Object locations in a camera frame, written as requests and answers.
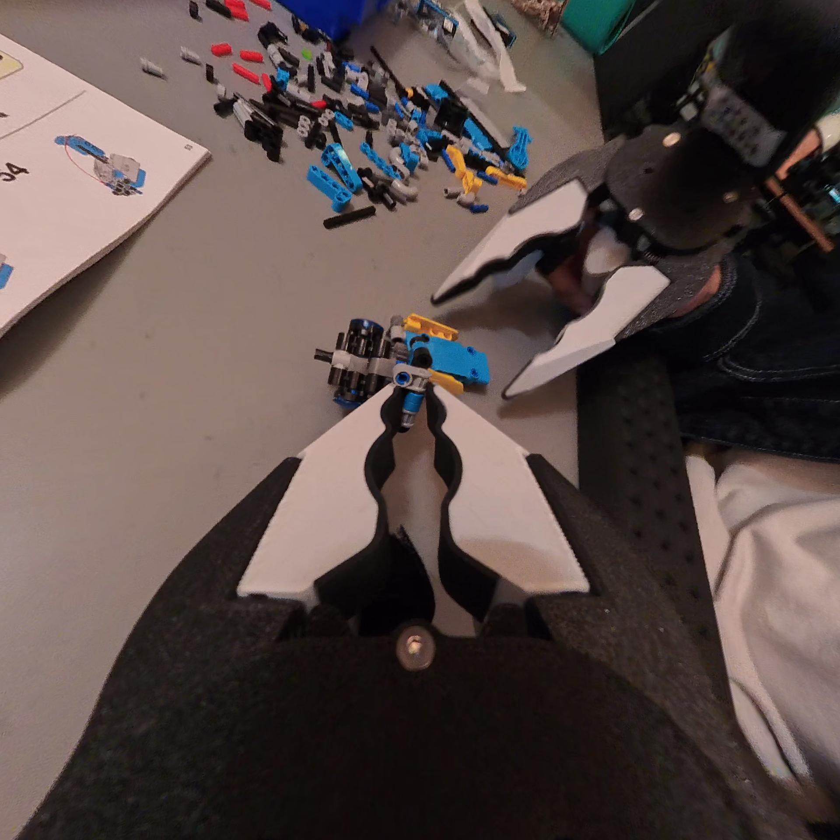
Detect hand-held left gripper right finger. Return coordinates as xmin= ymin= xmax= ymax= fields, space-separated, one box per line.
xmin=434 ymin=388 xmax=592 ymax=602

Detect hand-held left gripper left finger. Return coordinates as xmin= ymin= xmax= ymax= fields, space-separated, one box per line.
xmin=239 ymin=388 xmax=401 ymax=602

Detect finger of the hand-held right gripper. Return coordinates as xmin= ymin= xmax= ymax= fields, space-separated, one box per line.
xmin=434 ymin=178 xmax=592 ymax=305
xmin=503 ymin=263 xmax=672 ymax=399

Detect blue yellow brick assembly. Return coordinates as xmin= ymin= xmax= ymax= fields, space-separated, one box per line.
xmin=394 ymin=313 xmax=492 ymax=395

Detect blue beam with black pins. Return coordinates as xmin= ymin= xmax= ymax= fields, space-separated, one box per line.
xmin=392 ymin=365 xmax=434 ymax=429

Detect black grey gear assembly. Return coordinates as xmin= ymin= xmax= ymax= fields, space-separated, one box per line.
xmin=315 ymin=315 xmax=397 ymax=403

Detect grey desk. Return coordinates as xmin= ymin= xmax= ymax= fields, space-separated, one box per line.
xmin=0 ymin=0 xmax=618 ymax=840

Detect pile of loose small bricks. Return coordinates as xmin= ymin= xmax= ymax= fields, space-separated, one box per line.
xmin=138 ymin=0 xmax=532 ymax=231

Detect crumpled clear plastic bag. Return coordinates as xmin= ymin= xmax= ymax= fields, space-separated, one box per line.
xmin=453 ymin=0 xmax=529 ymax=95

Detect person's light trousers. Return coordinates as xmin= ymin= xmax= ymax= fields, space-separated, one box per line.
xmin=683 ymin=449 xmax=840 ymax=821

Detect blue storage bin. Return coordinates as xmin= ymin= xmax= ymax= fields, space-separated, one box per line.
xmin=296 ymin=0 xmax=395 ymax=40

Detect open instruction booklet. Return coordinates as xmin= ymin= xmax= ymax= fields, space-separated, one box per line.
xmin=0 ymin=33 xmax=211 ymax=340

